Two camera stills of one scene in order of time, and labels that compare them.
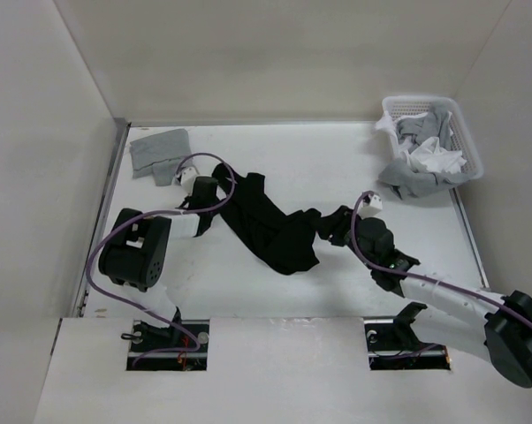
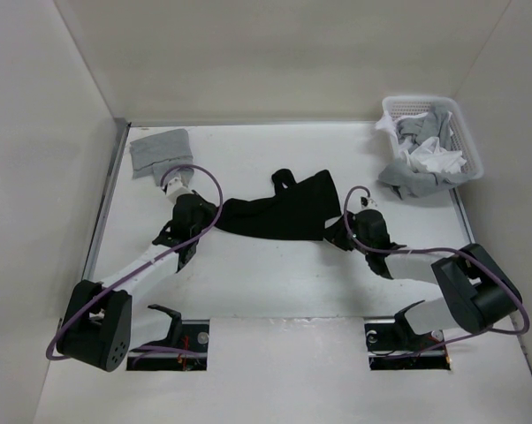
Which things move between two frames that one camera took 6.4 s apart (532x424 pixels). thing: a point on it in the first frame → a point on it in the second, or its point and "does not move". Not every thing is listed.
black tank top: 286,240 → 295,211
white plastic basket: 462,140 does not move
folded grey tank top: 159,155 does not move
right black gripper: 335,225 does not move
